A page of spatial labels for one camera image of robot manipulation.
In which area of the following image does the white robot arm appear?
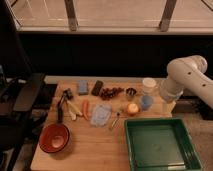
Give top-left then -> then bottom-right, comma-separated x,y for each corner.
159,55 -> 213,109

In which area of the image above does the dark brown rectangular block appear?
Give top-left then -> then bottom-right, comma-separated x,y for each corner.
91,80 -> 103,96

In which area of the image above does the blue sponge block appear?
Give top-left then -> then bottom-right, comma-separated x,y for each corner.
78,80 -> 88,95

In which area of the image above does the orange carrot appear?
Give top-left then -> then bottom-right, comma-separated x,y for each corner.
82,100 -> 89,120

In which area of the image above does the light blue cloth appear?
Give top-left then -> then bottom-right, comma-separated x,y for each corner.
90,104 -> 112,127

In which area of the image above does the small metal spoon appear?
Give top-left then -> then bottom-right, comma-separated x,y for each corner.
110,112 -> 120,130

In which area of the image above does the red yellow apple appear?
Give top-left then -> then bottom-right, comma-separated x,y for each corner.
126,103 -> 139,116

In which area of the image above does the small black toy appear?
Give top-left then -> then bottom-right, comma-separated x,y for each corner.
63,88 -> 73,100

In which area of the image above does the light blue cup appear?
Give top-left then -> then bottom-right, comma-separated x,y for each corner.
140,95 -> 154,110

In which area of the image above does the white plastic cup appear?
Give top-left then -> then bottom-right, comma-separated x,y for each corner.
142,78 -> 157,94

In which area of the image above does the green plastic tray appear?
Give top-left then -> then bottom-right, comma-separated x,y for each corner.
124,118 -> 203,171

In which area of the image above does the red frying pan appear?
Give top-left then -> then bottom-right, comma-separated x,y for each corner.
38,97 -> 71,154

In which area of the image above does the black office chair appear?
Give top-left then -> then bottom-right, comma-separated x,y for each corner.
0,0 -> 45,171

